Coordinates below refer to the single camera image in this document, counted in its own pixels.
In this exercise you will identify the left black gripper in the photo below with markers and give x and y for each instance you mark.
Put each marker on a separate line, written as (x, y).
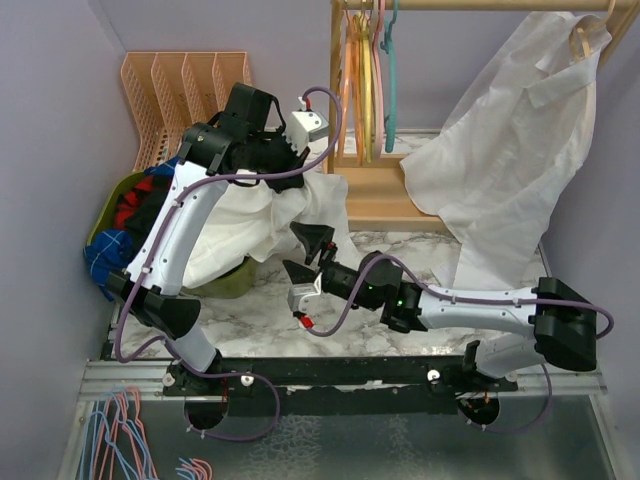
(293, 162)

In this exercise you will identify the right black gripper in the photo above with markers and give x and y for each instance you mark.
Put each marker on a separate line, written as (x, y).
(315, 236)

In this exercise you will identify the teal hanger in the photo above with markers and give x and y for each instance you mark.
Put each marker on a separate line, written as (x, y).
(390, 108)

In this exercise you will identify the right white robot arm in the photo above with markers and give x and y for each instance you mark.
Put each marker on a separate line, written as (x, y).
(549, 323)

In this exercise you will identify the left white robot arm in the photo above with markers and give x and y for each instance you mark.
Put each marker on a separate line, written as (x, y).
(233, 147)

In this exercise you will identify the pink hanger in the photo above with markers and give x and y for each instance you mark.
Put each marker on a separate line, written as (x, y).
(377, 22)

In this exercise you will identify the orange hanger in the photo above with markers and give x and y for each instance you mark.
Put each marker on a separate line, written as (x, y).
(350, 90)

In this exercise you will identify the yellow hanger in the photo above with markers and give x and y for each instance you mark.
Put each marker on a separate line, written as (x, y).
(362, 87)

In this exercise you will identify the hung white shirt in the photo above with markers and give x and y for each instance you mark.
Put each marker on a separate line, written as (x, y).
(507, 151)

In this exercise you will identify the wooden hanger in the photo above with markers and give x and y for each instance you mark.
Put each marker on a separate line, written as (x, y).
(579, 36)

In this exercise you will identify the green laundry basket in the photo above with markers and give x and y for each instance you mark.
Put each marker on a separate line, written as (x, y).
(233, 284)

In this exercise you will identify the wooden clothes rack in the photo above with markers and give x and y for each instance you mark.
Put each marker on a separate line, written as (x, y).
(377, 199)

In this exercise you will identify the peach file organizer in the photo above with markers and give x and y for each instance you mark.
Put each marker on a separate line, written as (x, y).
(169, 91)

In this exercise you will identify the black garment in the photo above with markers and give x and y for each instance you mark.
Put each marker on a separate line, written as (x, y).
(140, 224)

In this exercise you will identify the red garment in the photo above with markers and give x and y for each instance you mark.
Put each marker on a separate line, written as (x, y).
(129, 202)

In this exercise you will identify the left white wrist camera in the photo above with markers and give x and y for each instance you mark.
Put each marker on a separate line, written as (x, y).
(305, 126)

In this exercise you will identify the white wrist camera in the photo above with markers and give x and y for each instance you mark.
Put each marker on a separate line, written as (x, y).
(305, 126)
(302, 300)

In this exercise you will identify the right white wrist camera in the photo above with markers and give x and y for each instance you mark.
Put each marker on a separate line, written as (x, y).
(302, 300)

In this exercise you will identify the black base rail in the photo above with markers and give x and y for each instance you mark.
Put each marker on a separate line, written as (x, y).
(331, 386)

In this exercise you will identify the pile of wire hangers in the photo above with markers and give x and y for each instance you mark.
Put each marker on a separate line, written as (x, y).
(114, 439)

